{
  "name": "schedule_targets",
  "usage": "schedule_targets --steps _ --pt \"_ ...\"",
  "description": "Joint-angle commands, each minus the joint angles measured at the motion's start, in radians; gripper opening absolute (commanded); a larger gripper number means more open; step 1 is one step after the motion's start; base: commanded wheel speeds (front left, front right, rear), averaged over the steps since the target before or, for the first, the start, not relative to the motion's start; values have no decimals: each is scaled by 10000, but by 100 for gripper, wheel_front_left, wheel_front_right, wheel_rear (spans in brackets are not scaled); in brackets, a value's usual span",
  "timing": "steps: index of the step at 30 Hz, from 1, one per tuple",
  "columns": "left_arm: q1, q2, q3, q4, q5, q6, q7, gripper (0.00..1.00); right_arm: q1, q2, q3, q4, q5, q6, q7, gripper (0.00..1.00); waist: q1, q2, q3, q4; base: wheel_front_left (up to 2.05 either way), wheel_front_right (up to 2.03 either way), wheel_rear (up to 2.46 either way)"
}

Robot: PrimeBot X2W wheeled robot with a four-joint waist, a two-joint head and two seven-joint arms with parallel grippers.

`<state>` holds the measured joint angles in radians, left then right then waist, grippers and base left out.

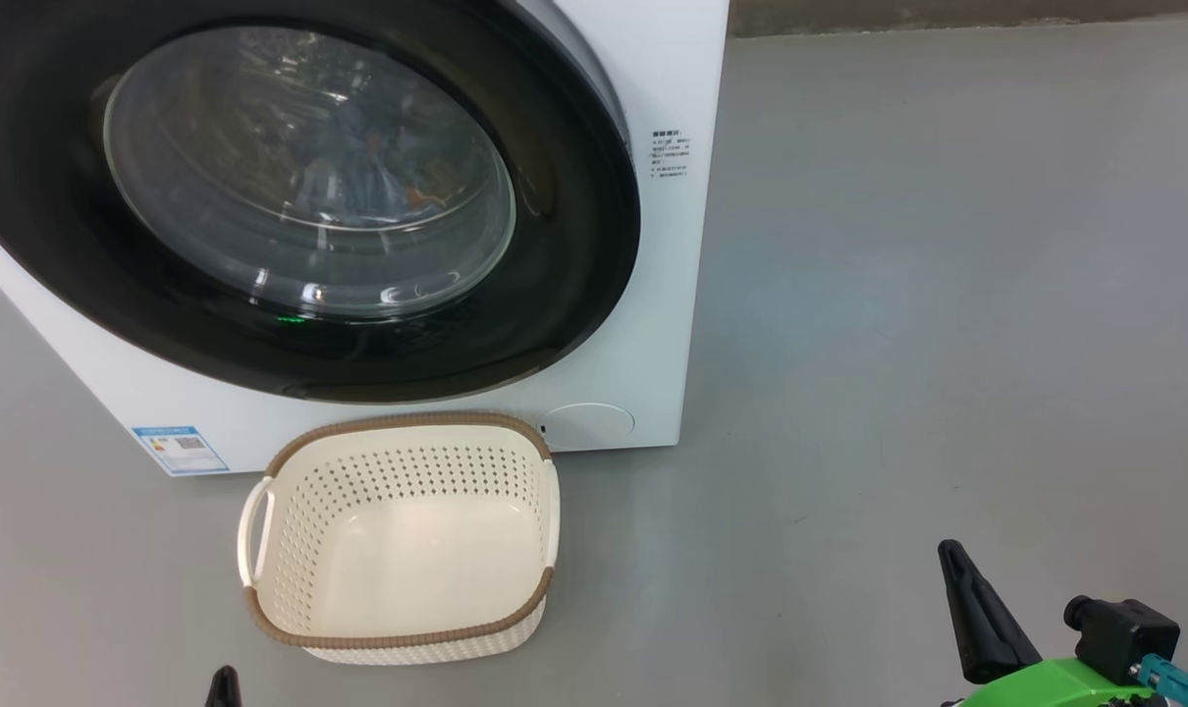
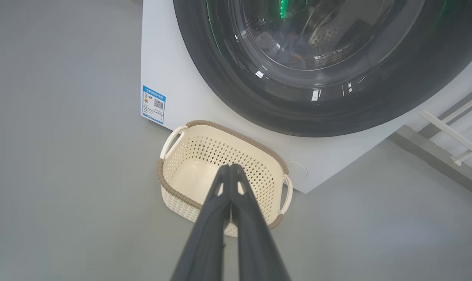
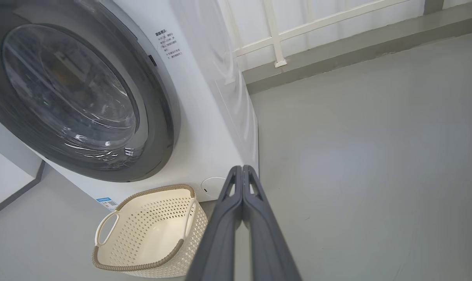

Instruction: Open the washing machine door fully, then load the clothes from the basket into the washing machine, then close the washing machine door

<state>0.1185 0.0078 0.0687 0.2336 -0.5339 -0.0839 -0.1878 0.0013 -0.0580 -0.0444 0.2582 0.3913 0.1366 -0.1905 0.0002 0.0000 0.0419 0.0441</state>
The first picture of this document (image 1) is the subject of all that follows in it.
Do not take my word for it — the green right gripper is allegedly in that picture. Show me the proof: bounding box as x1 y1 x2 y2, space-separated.
938 540 1176 707

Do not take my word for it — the round dark washing machine door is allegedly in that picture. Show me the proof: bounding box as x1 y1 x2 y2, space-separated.
0 0 642 406

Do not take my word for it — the cream perforated laundry basket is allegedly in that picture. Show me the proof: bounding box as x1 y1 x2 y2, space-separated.
238 410 562 667

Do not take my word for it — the white front-load washing machine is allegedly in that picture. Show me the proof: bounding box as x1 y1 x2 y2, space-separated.
0 0 730 479

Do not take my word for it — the blue energy label sticker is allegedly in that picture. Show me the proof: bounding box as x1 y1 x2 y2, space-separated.
131 424 230 476

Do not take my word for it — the teal right camera connector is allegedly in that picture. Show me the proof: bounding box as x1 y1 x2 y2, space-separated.
1132 652 1188 704

